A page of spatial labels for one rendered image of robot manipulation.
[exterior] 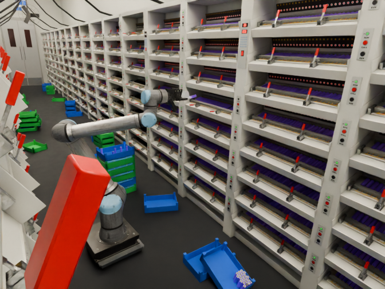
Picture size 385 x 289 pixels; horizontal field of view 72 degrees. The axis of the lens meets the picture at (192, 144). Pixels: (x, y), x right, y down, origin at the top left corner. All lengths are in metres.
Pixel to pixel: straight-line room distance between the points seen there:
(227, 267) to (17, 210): 1.51
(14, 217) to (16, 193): 0.05
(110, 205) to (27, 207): 1.31
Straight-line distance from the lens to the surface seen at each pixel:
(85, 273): 2.02
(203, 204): 2.47
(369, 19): 1.37
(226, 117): 1.91
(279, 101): 1.58
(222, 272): 1.87
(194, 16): 2.33
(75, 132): 1.76
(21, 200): 0.57
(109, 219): 1.90
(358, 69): 1.37
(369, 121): 1.36
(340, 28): 1.43
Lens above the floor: 1.38
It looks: 20 degrees down
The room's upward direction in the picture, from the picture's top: 2 degrees clockwise
